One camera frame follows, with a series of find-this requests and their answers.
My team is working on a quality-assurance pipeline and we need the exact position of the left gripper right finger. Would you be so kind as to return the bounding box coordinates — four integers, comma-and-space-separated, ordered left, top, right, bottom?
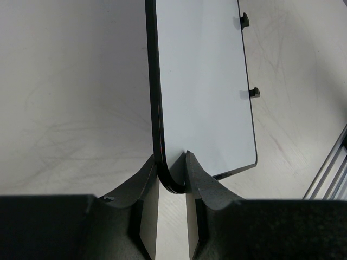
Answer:
185, 151, 241, 259

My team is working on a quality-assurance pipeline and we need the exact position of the white whiteboard black frame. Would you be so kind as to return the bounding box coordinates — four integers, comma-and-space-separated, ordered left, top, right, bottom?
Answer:
145, 1, 260, 194

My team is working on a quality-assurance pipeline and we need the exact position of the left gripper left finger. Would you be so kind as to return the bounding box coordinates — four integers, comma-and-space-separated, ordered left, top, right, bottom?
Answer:
96, 155, 159, 259

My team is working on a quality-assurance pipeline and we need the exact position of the aluminium mounting rail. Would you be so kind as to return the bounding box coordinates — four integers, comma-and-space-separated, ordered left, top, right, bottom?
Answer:
303, 132, 346, 201

